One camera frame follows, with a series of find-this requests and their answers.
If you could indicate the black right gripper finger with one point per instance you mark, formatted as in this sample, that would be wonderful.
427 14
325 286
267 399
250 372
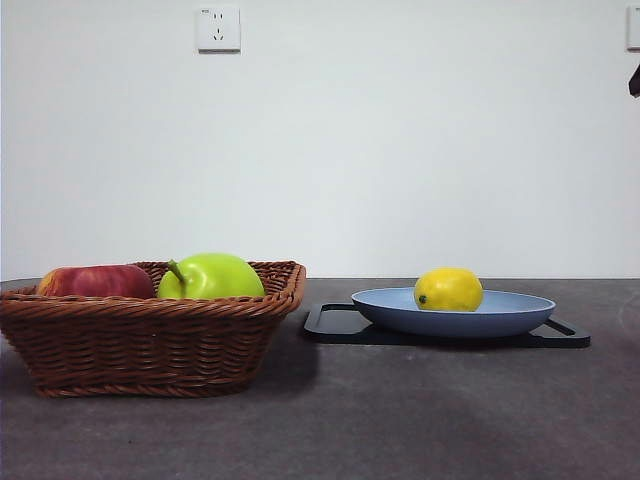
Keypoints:
635 81

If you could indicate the yellow lemon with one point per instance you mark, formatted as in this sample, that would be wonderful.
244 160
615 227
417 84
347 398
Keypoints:
450 290

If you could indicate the blue round plate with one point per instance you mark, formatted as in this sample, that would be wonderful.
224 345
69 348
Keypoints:
450 322

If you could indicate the brown wicker basket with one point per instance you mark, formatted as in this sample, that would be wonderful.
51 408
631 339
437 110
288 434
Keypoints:
150 345

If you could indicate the black flat tray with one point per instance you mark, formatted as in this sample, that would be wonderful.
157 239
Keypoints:
335 332

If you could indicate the green apple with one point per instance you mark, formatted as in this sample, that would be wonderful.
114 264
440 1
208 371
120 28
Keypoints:
220 277

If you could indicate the red apple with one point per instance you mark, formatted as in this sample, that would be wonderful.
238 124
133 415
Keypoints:
95 282

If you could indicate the white wall plate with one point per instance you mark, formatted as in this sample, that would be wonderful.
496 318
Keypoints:
634 29

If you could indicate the white wall socket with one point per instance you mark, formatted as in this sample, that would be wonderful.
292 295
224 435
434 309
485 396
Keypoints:
218 30

